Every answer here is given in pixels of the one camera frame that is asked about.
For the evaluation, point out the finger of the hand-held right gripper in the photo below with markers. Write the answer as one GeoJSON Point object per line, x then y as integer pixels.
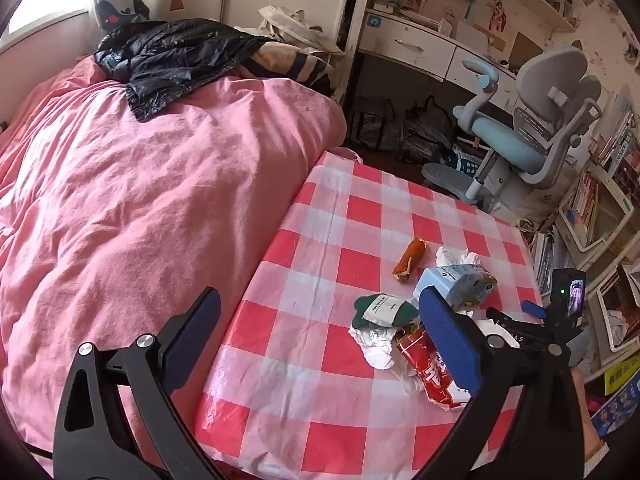
{"type": "Point", "coordinates": [533, 308]}
{"type": "Point", "coordinates": [525, 335]}

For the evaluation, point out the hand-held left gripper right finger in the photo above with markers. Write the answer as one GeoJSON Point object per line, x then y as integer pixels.
{"type": "Point", "coordinates": [450, 340]}

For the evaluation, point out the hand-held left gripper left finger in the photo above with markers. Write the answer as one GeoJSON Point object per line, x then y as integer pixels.
{"type": "Point", "coordinates": [192, 340]}

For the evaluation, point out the red snack wrapper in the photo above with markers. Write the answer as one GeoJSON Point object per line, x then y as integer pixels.
{"type": "Point", "coordinates": [425, 365]}

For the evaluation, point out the blue green milk carton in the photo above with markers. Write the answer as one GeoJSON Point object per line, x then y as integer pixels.
{"type": "Point", "coordinates": [460, 280]}

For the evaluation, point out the green white packet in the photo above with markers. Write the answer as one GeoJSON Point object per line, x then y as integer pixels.
{"type": "Point", "coordinates": [385, 310]}

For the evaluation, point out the white tissue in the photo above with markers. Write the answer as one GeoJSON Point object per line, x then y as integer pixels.
{"type": "Point", "coordinates": [375, 347]}
{"type": "Point", "coordinates": [450, 256]}

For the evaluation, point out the orange snack wrapper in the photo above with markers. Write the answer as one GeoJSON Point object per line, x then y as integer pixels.
{"type": "Point", "coordinates": [410, 257]}

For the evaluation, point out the person's right forearm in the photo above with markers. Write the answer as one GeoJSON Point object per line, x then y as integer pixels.
{"type": "Point", "coordinates": [590, 410]}

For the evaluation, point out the stack of papers and books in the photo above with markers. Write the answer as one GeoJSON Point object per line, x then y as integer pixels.
{"type": "Point", "coordinates": [547, 260]}

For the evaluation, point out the white storage bin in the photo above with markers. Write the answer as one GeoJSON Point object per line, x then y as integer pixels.
{"type": "Point", "coordinates": [617, 310]}

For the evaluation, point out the white bookshelf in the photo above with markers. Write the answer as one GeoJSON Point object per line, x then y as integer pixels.
{"type": "Point", "coordinates": [605, 210]}

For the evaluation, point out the colourful game boxes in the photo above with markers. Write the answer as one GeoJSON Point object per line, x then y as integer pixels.
{"type": "Point", "coordinates": [617, 400]}

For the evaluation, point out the red white checkered tablecloth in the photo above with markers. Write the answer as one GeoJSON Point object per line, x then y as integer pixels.
{"type": "Point", "coordinates": [350, 270]}

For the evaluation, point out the pink blanket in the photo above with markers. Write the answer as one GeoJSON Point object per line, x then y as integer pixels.
{"type": "Point", "coordinates": [125, 210]}

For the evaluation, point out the blue patterned box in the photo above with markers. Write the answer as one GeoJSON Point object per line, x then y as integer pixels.
{"type": "Point", "coordinates": [465, 162]}

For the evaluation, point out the grey footrest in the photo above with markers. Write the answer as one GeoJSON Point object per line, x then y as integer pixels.
{"type": "Point", "coordinates": [442, 175]}

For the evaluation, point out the row of upright books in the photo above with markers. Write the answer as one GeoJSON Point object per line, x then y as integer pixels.
{"type": "Point", "coordinates": [620, 135]}

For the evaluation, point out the clear plastic bag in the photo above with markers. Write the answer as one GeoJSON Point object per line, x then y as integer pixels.
{"type": "Point", "coordinates": [372, 125]}
{"type": "Point", "coordinates": [425, 130]}

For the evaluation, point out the grey blue office chair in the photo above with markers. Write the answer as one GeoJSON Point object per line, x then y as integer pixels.
{"type": "Point", "coordinates": [550, 85]}

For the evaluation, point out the white desk drawer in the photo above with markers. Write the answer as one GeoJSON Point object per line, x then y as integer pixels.
{"type": "Point", "coordinates": [462, 82]}
{"type": "Point", "coordinates": [400, 57]}

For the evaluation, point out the black shiny jacket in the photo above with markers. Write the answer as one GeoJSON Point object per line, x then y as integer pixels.
{"type": "Point", "coordinates": [165, 60]}

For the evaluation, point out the white desk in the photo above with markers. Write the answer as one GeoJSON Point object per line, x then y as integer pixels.
{"type": "Point", "coordinates": [430, 40]}

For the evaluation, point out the beige dark striped cloth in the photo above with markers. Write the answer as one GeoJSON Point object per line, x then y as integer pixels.
{"type": "Point", "coordinates": [295, 62]}

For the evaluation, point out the cream canvas bag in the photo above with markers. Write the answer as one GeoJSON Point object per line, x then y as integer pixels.
{"type": "Point", "coordinates": [295, 22]}

